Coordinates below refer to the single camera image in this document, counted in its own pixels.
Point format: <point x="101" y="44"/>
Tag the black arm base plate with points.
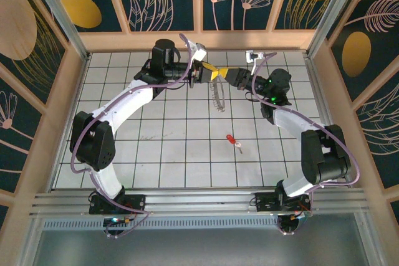
<point x="265" y="203"/>
<point x="134" y="203"/>

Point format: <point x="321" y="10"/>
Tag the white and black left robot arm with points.
<point x="124" y="104"/>

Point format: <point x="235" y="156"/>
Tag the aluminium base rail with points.
<point x="202" y="202"/>

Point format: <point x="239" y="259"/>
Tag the red-capped silver key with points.
<point x="230" y="139"/>

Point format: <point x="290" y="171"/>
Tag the grey metal shelf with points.
<point x="199" y="247"/>

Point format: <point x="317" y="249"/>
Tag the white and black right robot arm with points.
<point x="293" y="122"/>

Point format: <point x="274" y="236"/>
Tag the aluminium frame post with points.
<point x="336" y="13"/>
<point x="60" y="13"/>

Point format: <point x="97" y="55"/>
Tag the aluminium table side rail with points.
<point x="83" y="73"/>
<point x="319" y="91"/>

